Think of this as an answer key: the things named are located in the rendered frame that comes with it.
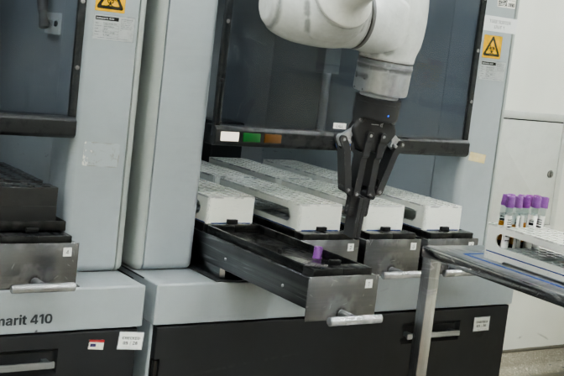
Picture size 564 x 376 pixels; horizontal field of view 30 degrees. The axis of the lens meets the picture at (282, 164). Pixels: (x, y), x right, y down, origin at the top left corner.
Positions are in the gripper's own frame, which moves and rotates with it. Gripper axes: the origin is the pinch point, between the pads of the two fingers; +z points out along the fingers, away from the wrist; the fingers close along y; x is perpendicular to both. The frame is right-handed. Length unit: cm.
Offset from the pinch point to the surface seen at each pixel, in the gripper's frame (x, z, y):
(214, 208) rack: -24.0, 6.3, 13.9
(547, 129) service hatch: -153, 2, -180
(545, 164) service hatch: -152, 15, -182
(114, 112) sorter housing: -22.1, -9.5, 36.0
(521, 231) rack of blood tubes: 9.0, -1.3, -28.1
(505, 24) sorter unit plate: -32, -35, -49
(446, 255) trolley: 0.7, 6.0, -19.8
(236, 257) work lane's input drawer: -9.5, 10.8, 15.5
